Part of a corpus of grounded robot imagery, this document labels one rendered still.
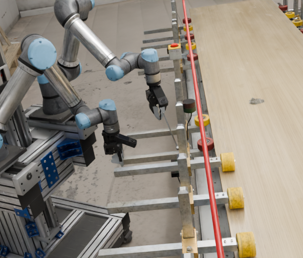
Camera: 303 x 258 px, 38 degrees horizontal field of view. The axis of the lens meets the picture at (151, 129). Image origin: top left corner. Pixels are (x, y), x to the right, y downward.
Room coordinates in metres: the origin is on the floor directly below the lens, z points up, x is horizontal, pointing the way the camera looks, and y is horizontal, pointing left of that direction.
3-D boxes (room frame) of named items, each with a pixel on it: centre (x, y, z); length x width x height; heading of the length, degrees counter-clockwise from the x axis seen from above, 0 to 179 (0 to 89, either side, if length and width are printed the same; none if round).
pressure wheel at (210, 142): (1.84, -0.25, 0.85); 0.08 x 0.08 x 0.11
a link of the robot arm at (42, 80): (2.22, 0.49, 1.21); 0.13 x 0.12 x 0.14; 144
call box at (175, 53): (2.40, -0.20, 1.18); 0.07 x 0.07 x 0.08; 84
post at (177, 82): (2.14, -0.17, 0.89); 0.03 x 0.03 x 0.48; 84
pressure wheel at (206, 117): (2.09, -0.27, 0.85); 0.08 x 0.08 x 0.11
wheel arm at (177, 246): (1.12, 0.00, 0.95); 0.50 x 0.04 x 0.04; 84
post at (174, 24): (3.14, -0.28, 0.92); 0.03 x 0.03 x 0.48; 84
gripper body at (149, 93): (2.01, -0.05, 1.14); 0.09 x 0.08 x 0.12; 14
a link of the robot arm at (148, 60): (2.00, -0.04, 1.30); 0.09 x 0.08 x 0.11; 54
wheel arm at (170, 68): (3.11, -0.19, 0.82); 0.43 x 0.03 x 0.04; 84
